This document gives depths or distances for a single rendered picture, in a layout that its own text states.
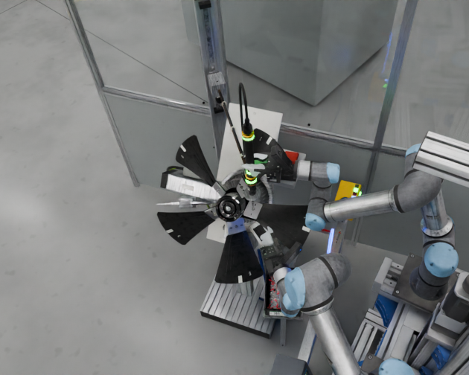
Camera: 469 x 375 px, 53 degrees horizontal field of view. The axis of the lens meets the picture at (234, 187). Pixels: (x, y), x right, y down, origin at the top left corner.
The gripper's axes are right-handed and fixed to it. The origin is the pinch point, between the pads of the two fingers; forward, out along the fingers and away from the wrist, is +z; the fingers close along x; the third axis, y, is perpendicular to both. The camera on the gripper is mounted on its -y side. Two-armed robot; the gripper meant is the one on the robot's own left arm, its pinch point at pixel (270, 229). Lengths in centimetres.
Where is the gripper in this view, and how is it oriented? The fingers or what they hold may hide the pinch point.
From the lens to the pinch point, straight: 201.4
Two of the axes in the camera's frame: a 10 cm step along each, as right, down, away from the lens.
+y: -9.5, 3.2, -0.3
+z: -2.7, -7.4, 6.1
